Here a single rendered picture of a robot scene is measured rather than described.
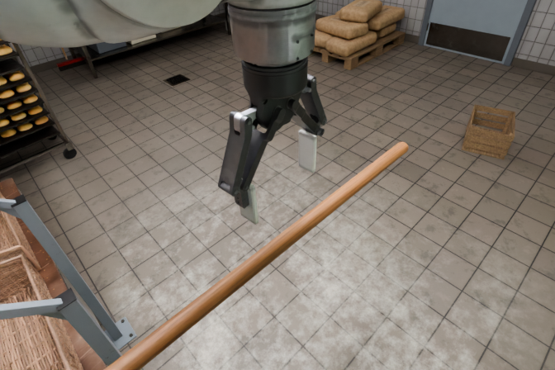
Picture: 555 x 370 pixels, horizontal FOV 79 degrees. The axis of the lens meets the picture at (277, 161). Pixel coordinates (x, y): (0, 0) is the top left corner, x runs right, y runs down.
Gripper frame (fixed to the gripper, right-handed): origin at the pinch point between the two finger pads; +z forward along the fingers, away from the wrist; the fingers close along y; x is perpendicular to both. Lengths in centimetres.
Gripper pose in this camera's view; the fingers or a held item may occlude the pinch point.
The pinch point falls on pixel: (280, 186)
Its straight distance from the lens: 50.6
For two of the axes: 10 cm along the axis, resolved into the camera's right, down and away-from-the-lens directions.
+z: 0.4, 7.7, 6.3
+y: 6.4, -5.0, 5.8
